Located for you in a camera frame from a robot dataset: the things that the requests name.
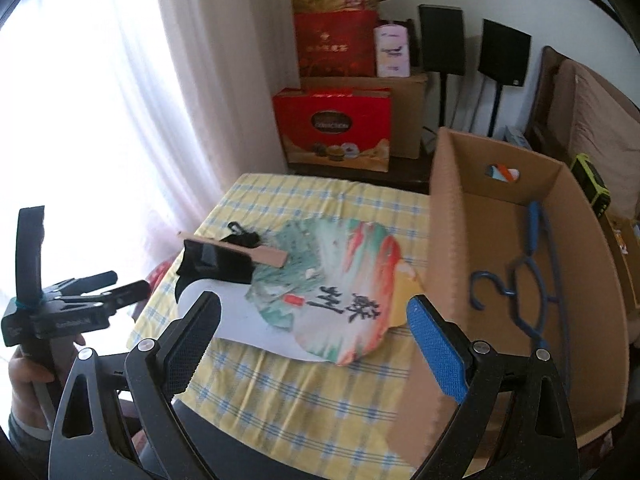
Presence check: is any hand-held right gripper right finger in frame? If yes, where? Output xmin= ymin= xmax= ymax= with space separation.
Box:
xmin=406 ymin=294 xmax=580 ymax=480

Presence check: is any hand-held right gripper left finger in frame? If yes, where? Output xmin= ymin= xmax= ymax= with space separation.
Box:
xmin=48 ymin=290 xmax=223 ymax=480

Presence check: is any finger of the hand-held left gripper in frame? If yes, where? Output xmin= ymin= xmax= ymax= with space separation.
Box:
xmin=46 ymin=271 xmax=119 ymax=297
xmin=64 ymin=281 xmax=151 ymax=319

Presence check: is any white paper sheet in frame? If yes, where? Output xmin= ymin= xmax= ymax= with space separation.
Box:
xmin=180 ymin=280 xmax=341 ymax=363

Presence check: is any wooden stick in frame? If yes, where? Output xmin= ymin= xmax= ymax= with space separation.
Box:
xmin=176 ymin=230 xmax=289 ymax=267

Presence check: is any painted round fan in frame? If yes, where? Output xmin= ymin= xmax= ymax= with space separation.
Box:
xmin=245 ymin=217 xmax=426 ymax=367

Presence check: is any person's left hand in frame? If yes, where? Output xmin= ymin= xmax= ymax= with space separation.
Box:
xmin=9 ymin=346 xmax=55 ymax=434

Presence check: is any red plastic bag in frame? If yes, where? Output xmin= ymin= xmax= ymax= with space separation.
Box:
xmin=145 ymin=255 xmax=181 ymax=291

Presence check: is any yellow checked tablecloth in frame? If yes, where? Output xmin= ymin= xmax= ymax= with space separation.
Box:
xmin=127 ymin=172 xmax=436 ymax=461

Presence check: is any blue clothes hanger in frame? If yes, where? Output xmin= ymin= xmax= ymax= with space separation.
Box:
xmin=470 ymin=201 xmax=576 ymax=356

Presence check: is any orange blue packet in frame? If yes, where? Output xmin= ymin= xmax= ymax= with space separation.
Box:
xmin=484 ymin=162 xmax=521 ymax=183

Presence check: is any dark wooden cabinet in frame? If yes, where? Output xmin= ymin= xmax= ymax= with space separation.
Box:
xmin=290 ymin=155 xmax=436 ymax=193

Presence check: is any small cardboard box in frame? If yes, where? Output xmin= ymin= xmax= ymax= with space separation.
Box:
xmin=597 ymin=210 xmax=640 ymax=311

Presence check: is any white sheer curtain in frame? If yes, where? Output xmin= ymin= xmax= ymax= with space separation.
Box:
xmin=0 ymin=0 xmax=301 ymax=281

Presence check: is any green black device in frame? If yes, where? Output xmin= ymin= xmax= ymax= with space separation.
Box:
xmin=572 ymin=154 xmax=612 ymax=218

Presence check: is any large brown cardboard box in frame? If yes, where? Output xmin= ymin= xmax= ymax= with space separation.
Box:
xmin=300 ymin=72 xmax=429 ymax=160

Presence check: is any red gift box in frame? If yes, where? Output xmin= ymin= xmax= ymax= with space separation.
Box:
xmin=272 ymin=87 xmax=393 ymax=173

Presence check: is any speaker stand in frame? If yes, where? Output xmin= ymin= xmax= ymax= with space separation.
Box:
xmin=487 ymin=85 xmax=503 ymax=138

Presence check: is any brown sofa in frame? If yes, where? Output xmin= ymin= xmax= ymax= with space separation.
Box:
xmin=530 ymin=45 xmax=640 ymax=311

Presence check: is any white purple bag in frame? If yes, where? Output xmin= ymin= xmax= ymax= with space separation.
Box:
xmin=374 ymin=22 xmax=413 ymax=78

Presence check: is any black speaker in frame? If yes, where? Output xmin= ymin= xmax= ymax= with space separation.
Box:
xmin=417 ymin=4 xmax=466 ymax=76
xmin=477 ymin=18 xmax=532 ymax=88

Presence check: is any red gift bag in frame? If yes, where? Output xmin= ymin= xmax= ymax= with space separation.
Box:
xmin=293 ymin=10 xmax=377 ymax=78

